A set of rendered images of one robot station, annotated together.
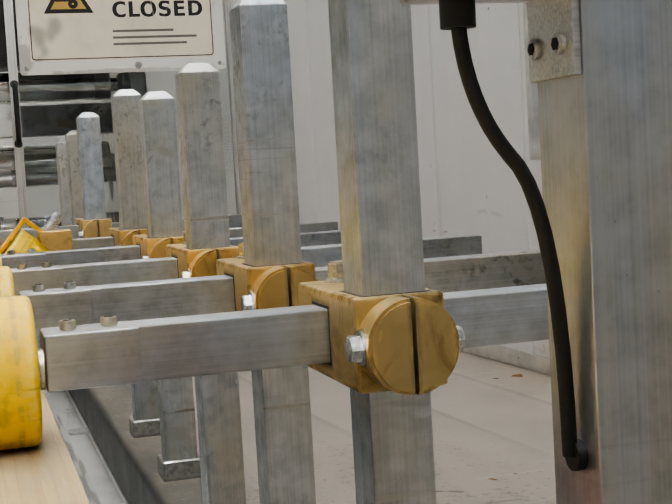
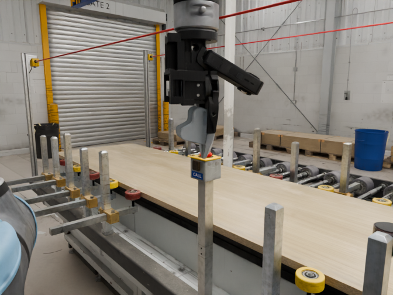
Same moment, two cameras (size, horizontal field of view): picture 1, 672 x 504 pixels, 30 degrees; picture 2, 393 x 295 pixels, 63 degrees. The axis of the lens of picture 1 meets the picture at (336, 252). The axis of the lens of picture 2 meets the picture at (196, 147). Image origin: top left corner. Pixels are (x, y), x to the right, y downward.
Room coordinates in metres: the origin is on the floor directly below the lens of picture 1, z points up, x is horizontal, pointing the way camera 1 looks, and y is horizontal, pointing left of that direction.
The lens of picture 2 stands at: (0.82, -0.67, 1.42)
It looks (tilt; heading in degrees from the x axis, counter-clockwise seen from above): 10 degrees down; 156
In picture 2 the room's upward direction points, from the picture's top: straight up
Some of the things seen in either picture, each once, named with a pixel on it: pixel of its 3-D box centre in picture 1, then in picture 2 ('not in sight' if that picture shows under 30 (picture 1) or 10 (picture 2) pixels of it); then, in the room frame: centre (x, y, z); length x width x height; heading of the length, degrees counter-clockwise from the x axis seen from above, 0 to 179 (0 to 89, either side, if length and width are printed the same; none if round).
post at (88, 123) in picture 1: (97, 255); not in sight; (2.11, 0.40, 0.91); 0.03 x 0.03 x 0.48; 17
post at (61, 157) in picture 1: (72, 254); not in sight; (2.59, 0.54, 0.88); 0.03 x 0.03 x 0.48; 17
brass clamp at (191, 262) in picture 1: (204, 272); not in sight; (1.18, 0.12, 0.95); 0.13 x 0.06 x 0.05; 17
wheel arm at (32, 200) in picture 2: not in sight; (62, 194); (-1.19, -0.65, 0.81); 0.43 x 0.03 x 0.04; 107
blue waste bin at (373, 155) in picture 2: not in sight; (370, 148); (-3.08, 4.59, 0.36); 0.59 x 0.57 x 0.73; 110
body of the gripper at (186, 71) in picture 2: not in sight; (192, 71); (0.31, -0.45, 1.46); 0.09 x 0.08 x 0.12; 80
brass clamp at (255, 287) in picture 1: (267, 294); not in sight; (0.94, 0.05, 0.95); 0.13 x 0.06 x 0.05; 17
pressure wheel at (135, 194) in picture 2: not in sight; (133, 201); (-0.76, -0.31, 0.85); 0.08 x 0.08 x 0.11
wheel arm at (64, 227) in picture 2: not in sight; (97, 219); (-0.71, -0.50, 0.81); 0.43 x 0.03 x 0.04; 107
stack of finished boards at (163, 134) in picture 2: not in sight; (198, 131); (-7.47, 3.15, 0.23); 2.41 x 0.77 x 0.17; 112
